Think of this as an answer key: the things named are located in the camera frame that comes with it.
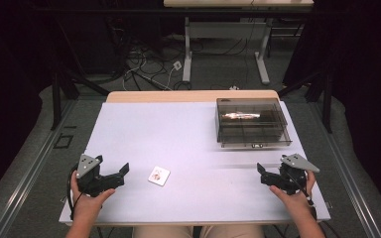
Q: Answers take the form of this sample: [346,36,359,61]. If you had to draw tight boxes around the light wooden table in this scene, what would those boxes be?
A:
[105,89,281,104]

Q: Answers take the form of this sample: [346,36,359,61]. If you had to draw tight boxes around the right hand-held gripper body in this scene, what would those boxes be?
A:
[260,153,321,196]

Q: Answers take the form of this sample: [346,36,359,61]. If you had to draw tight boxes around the person's left hand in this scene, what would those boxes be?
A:
[69,171,117,218]

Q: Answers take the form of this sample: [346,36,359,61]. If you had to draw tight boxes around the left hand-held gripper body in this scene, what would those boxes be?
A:
[74,154,126,198]

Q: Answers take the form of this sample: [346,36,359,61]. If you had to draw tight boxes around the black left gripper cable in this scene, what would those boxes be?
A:
[65,164,82,221]

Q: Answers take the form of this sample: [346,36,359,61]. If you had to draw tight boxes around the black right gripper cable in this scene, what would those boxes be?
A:
[291,175,318,221]

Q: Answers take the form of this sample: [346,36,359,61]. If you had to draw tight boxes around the white table cover sheet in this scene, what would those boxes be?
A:
[59,100,332,226]

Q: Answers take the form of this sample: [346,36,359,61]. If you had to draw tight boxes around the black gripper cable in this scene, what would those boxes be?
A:
[65,164,82,221]
[291,175,318,221]

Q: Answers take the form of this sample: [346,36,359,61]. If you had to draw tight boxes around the person's right leg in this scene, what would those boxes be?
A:
[199,224,266,238]

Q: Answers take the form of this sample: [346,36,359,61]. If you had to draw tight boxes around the aluminium floor rail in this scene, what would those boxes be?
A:
[0,100,77,238]
[320,128,381,238]

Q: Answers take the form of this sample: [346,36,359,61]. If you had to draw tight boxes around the white-legged desk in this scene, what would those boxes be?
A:
[163,0,316,86]

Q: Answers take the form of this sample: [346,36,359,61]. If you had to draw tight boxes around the clear smoky plastic drawer box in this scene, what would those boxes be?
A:
[214,97,293,149]

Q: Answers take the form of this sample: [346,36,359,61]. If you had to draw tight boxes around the person's left leg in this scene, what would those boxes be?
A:
[131,225,194,238]

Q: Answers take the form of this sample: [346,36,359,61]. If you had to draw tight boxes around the white floor cable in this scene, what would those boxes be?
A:
[122,59,177,92]

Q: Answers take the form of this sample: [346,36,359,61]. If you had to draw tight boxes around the person's leg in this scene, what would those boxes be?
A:
[131,225,194,238]
[199,224,266,238]

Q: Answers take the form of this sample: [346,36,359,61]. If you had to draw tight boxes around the small white square packet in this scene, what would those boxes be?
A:
[147,165,172,187]

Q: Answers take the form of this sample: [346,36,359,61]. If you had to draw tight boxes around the dark curtain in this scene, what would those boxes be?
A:
[282,0,381,206]
[0,0,61,207]

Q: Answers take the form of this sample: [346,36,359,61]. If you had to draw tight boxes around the tangle of black floor cables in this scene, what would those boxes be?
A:
[105,19,192,92]

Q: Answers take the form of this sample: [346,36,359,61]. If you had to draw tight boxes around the person's right hand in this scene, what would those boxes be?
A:
[269,170,318,216]

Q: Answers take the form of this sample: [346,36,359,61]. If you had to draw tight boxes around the black metal stand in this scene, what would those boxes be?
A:
[50,19,111,132]
[277,70,333,134]

